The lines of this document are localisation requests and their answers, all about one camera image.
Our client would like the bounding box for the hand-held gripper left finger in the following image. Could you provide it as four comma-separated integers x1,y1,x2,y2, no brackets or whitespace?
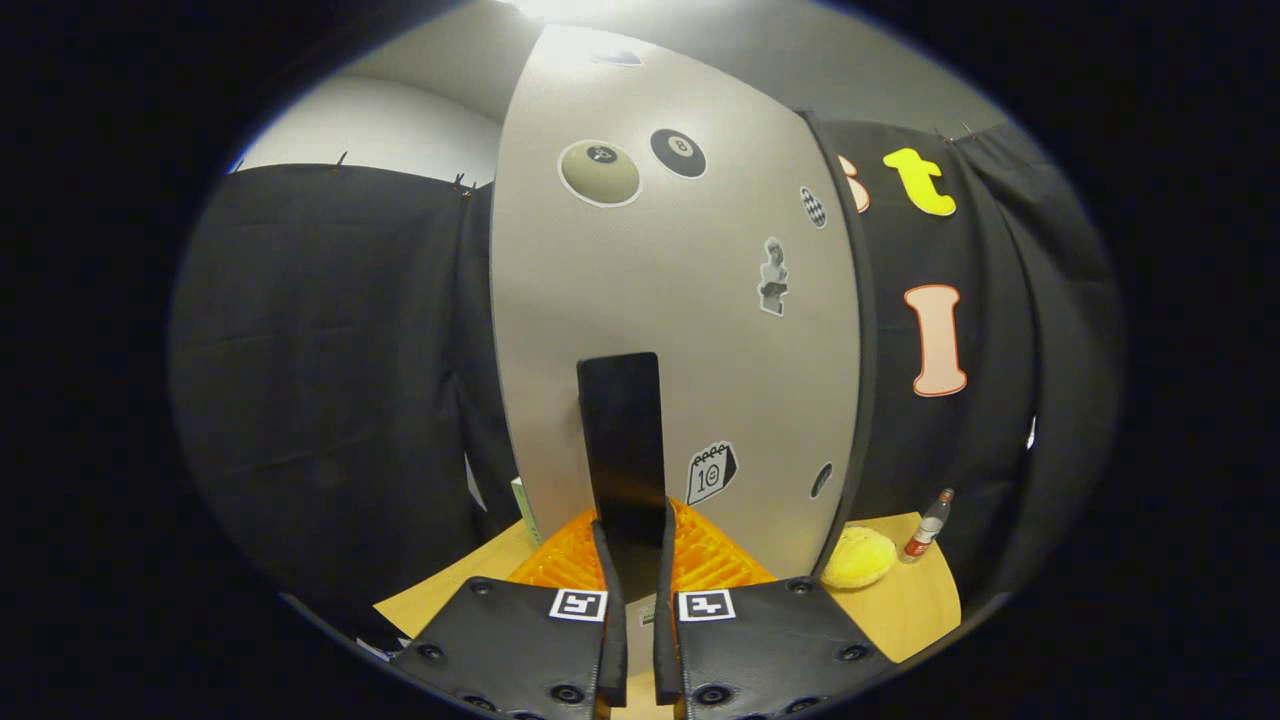
388,510,629,720

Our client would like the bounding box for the clear plastic water bottle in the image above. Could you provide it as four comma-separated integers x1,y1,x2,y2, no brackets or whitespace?
903,488,955,562

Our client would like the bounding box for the yellow plush toy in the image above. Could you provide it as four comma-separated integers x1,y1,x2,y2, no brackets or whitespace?
820,526,898,591

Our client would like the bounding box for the black backdrop cloth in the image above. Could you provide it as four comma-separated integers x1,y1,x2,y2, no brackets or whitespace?
170,120,1121,646

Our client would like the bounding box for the ceiling light panel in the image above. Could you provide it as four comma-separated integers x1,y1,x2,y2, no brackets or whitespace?
515,0,621,23

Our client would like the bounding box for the green spine book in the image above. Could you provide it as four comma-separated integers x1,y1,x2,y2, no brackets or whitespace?
510,477,542,542

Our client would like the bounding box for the grey shoe cabinet door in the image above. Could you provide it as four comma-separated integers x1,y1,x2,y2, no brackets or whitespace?
490,25,863,601

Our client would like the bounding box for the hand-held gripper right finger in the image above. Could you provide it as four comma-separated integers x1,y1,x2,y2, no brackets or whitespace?
652,498,896,720

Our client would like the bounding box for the dark grey shoe cabinet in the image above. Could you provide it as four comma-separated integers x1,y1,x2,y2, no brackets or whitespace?
800,110,880,577

